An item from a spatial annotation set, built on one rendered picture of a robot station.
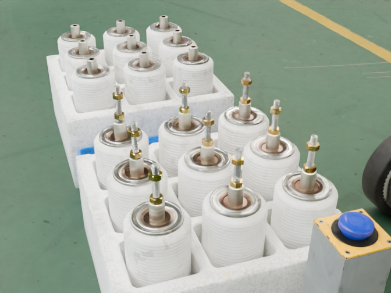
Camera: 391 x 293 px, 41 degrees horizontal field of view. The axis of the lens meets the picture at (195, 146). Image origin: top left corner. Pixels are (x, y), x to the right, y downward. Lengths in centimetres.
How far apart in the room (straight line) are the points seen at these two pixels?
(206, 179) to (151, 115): 39
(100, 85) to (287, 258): 58
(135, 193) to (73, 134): 40
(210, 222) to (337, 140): 76
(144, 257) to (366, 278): 28
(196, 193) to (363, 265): 32
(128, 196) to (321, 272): 31
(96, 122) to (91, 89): 7
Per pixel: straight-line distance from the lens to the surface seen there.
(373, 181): 112
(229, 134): 96
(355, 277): 64
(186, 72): 121
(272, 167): 86
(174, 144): 92
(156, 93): 119
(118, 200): 81
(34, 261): 107
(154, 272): 74
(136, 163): 80
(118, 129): 91
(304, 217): 79
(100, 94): 116
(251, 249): 77
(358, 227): 63
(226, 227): 74
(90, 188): 92
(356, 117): 158
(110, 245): 81
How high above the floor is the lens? 72
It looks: 32 degrees down
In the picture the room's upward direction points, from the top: 1 degrees clockwise
